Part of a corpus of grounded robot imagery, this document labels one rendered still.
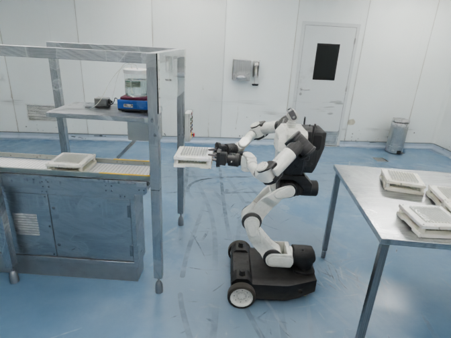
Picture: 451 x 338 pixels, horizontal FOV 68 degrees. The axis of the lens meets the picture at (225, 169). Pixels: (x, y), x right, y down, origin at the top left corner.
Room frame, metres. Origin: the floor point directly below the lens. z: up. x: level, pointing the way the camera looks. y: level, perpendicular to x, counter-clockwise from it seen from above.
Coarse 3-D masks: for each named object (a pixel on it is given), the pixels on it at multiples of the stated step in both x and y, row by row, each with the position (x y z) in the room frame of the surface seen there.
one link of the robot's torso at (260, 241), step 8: (248, 224) 2.04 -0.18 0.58; (256, 224) 2.04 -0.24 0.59; (248, 232) 2.04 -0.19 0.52; (256, 232) 2.05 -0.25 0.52; (264, 232) 2.18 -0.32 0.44; (256, 240) 2.07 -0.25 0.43; (264, 240) 2.09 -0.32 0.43; (256, 248) 2.09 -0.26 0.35; (264, 248) 2.09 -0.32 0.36; (272, 248) 2.09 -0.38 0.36; (280, 248) 2.17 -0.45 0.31; (264, 256) 2.07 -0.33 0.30
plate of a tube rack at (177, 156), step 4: (180, 148) 2.21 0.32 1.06; (208, 148) 2.24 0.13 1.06; (180, 152) 2.12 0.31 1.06; (208, 152) 2.15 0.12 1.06; (212, 152) 2.15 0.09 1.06; (176, 156) 2.03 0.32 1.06; (180, 156) 2.04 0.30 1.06; (184, 156) 2.04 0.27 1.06; (188, 156) 2.04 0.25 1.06; (192, 156) 2.05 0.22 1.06; (196, 156) 2.05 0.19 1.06; (200, 156) 2.05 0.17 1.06; (204, 156) 2.06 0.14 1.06; (208, 156) 2.06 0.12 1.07; (192, 160) 2.02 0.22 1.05; (196, 160) 2.02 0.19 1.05; (200, 160) 2.02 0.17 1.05; (204, 160) 2.02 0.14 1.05; (208, 160) 2.02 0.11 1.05
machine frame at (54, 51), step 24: (0, 48) 1.98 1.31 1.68; (24, 48) 1.97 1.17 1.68; (48, 48) 1.97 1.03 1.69; (72, 48) 2.00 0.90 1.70; (96, 48) 2.94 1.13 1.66; (120, 48) 2.94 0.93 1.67; (144, 48) 2.93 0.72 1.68; (168, 48) 2.93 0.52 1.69; (0, 192) 2.02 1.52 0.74; (0, 216) 1.98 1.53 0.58; (0, 240) 1.98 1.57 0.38
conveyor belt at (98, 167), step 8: (0, 160) 2.24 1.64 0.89; (8, 160) 2.25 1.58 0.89; (16, 160) 2.26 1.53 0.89; (24, 160) 2.27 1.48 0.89; (32, 160) 2.28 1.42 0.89; (40, 160) 2.29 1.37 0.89; (48, 160) 2.29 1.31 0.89; (40, 168) 2.13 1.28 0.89; (96, 168) 2.19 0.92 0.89; (104, 168) 2.20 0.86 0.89; (112, 168) 2.20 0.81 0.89; (120, 168) 2.21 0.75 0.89; (128, 168) 2.22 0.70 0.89; (136, 168) 2.23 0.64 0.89; (144, 168) 2.24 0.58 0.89; (80, 176) 2.04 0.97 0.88
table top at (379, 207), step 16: (352, 176) 2.31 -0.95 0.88; (368, 176) 2.33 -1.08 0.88; (432, 176) 2.40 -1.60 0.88; (448, 176) 2.42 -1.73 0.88; (352, 192) 2.02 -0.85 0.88; (368, 192) 2.03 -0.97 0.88; (384, 192) 2.05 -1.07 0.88; (400, 192) 2.06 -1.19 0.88; (368, 208) 1.81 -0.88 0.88; (384, 208) 1.82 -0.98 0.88; (368, 224) 1.66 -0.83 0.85; (384, 224) 1.62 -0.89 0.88; (400, 224) 1.63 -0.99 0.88; (384, 240) 1.47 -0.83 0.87; (400, 240) 1.47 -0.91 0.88; (416, 240) 1.47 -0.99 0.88; (432, 240) 1.48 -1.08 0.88; (448, 240) 1.49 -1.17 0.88
